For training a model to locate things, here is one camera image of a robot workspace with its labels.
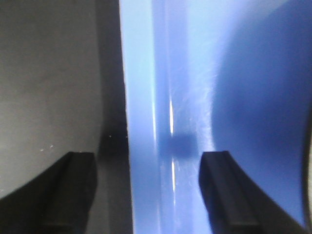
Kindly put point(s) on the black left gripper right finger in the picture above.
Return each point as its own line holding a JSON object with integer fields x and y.
{"x": 234, "y": 202}

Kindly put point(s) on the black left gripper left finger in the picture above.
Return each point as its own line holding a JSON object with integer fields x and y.
{"x": 57, "y": 201}

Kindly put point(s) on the beige plate with black rim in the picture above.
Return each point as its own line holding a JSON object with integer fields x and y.
{"x": 307, "y": 173}

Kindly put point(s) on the blue plastic tray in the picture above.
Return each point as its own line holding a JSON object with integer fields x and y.
{"x": 214, "y": 75}

